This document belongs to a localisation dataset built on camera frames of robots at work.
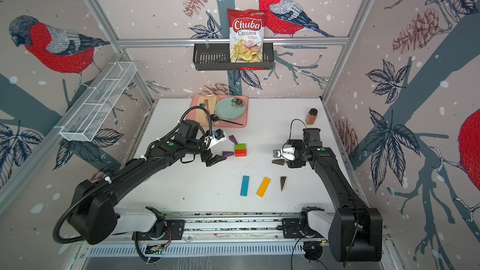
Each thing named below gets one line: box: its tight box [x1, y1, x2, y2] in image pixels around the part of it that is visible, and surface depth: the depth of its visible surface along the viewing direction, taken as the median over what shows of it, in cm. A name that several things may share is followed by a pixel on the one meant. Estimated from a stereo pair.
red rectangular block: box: [235, 148, 247, 157], surface depth 97 cm
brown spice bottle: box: [305, 107, 319, 125], surface depth 105 cm
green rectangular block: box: [234, 143, 247, 150], surface depth 101 cm
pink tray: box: [186, 94, 250, 129], surface depth 113 cm
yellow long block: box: [256, 176, 272, 199], surface depth 87 cm
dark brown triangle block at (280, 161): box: [271, 158, 285, 166], surface depth 93 cm
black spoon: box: [210, 113, 244, 126], surface depth 112 cm
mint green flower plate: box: [215, 96, 247, 120], surface depth 120 cm
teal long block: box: [240, 175, 250, 197], surface depth 86 cm
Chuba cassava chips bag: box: [227, 8, 268, 64], surface depth 87 cm
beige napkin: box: [195, 95, 218, 126], surface depth 123 cm
